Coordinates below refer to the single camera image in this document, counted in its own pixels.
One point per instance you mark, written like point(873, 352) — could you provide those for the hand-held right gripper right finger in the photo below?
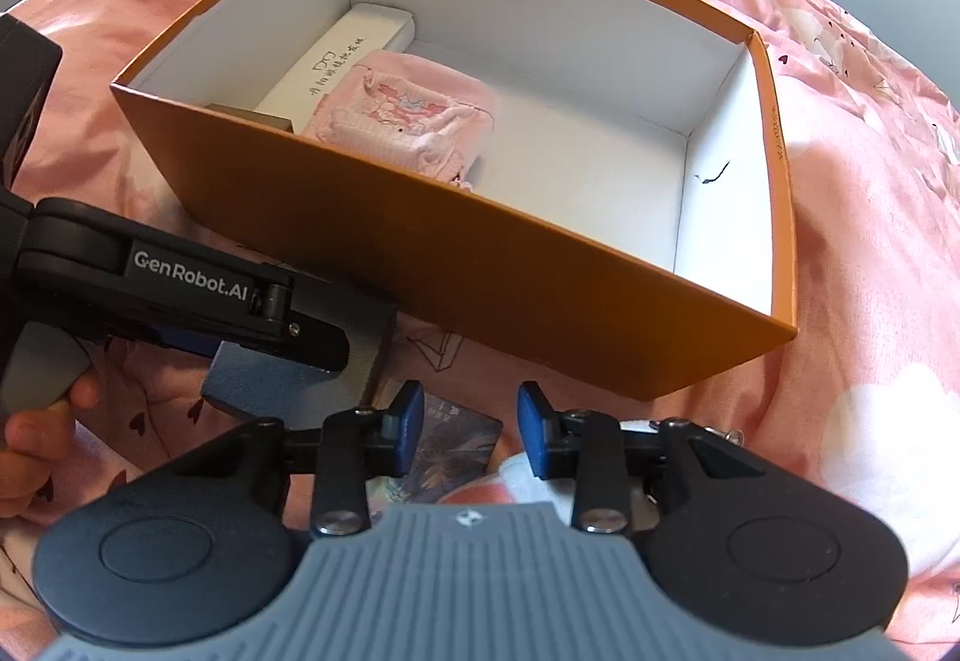
point(534, 428)

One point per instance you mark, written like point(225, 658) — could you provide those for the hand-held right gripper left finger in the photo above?
point(409, 428)

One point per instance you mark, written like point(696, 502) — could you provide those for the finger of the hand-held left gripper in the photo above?
point(307, 338)

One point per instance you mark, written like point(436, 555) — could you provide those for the dark printed foil packet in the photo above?
point(457, 451)

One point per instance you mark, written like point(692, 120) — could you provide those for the orange cardboard box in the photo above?
point(525, 301)

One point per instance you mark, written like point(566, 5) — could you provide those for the small gold box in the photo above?
point(251, 117)

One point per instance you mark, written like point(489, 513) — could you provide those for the pink fabric pouch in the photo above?
point(405, 113)

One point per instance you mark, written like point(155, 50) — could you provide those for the long white box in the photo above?
point(330, 60)

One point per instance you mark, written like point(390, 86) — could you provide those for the person's left hand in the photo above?
point(37, 458)

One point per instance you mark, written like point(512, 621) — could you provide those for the pink printed duvet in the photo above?
point(862, 256)

